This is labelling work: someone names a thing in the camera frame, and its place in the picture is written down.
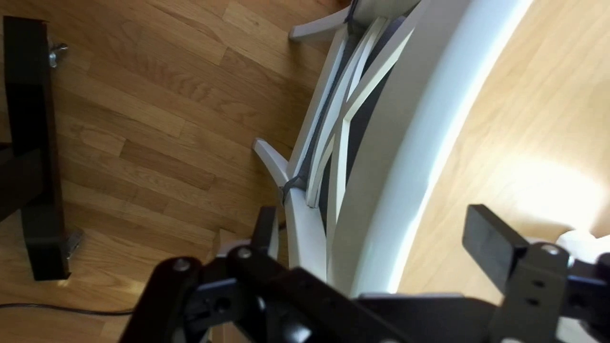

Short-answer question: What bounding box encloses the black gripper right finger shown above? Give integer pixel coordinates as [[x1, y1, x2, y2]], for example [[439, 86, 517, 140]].
[[461, 204, 530, 292]]

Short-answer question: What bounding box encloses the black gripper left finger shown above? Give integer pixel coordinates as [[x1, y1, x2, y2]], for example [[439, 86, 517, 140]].
[[252, 206, 278, 258]]

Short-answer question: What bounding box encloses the black stand frame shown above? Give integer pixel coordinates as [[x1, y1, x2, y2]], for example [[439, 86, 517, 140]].
[[0, 16, 71, 281]]

